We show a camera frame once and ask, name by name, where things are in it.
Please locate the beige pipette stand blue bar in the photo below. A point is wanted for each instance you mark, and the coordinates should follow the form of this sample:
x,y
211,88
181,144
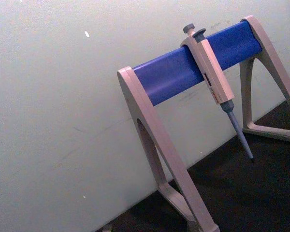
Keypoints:
x,y
169,75

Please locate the beige pipette with grey tip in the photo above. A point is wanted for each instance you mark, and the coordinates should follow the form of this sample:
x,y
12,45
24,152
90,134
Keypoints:
x,y
213,72

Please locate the black table cloth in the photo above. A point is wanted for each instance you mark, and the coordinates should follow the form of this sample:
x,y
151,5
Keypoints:
x,y
244,193

